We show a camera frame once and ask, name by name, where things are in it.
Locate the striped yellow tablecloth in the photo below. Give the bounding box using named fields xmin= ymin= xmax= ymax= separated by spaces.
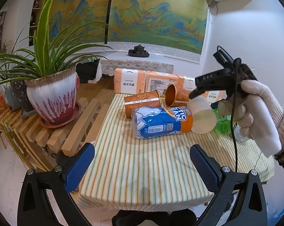
xmin=72 ymin=94 xmax=274 ymax=211

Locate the right hand white glove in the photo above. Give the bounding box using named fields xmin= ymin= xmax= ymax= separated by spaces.
xmin=217 ymin=79 xmax=284 ymax=158

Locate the orange patterned paper cup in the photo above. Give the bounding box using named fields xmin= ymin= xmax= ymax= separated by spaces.
xmin=124 ymin=91 xmax=161 ymax=118

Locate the black teapot set tray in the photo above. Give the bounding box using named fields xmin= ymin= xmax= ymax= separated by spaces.
xmin=128 ymin=44 xmax=150 ymax=58

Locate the green plastic bottle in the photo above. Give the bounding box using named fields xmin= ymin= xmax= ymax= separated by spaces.
xmin=214 ymin=108 xmax=231 ymax=136

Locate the rightmost orange tissue pack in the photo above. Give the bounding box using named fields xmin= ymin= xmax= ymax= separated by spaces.
xmin=201 ymin=90 xmax=226 ymax=104

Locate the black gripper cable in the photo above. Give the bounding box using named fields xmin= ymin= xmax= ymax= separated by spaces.
xmin=230 ymin=57 xmax=243 ymax=174

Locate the wooden wall shelf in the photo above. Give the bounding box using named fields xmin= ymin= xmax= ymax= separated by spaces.
xmin=29 ymin=0 xmax=44 ymax=47

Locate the white plastic cup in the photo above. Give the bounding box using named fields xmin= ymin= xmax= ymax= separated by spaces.
xmin=187 ymin=96 xmax=217 ymax=134

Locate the blue orange snack can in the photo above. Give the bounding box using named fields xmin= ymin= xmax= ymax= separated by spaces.
xmin=131 ymin=106 xmax=193 ymax=139

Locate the orange tissue pack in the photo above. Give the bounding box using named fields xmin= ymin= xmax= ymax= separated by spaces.
xmin=114 ymin=68 xmax=146 ymax=94
xmin=177 ymin=75 xmax=196 ymax=91
xmin=201 ymin=90 xmax=226 ymax=104
xmin=145 ymin=71 xmax=179 ymax=95

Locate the dark speckled flowerpot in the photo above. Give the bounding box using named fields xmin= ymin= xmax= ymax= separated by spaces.
xmin=10 ymin=80 xmax=34 ymax=112

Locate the leftmost orange tissue pack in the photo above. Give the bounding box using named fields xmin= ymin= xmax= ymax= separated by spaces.
xmin=114 ymin=68 xmax=146 ymax=94

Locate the white lace covered table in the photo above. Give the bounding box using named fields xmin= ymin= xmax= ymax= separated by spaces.
xmin=95 ymin=52 xmax=174 ymax=82

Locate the clear bottle red green label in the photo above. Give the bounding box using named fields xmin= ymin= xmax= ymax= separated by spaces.
xmin=234 ymin=125 xmax=250 ymax=142

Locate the white red ceramic flowerpot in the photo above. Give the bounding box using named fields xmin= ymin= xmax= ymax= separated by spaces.
xmin=25 ymin=66 xmax=81 ymax=128

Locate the green mountain landscape mural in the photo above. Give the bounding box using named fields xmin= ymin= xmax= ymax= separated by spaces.
xmin=49 ymin=0 xmax=207 ymax=54

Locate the wooden slatted plant stand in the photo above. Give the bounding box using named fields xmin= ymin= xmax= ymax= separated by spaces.
xmin=0 ymin=89 xmax=114 ymax=171

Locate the green spider plant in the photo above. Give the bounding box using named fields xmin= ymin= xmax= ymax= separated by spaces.
xmin=0 ymin=0 xmax=108 ymax=85

